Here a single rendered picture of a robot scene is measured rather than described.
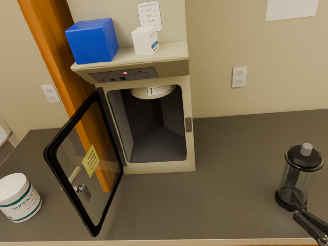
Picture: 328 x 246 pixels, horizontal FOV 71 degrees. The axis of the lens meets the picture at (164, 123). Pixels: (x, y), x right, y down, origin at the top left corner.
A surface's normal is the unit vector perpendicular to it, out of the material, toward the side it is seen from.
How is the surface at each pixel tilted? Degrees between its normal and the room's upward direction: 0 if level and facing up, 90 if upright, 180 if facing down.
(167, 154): 0
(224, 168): 0
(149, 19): 90
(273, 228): 0
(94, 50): 90
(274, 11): 90
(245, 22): 90
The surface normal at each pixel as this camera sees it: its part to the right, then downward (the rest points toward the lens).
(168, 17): -0.05, 0.60
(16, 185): -0.12, -0.80
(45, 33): 0.99, -0.07
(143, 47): -0.33, 0.59
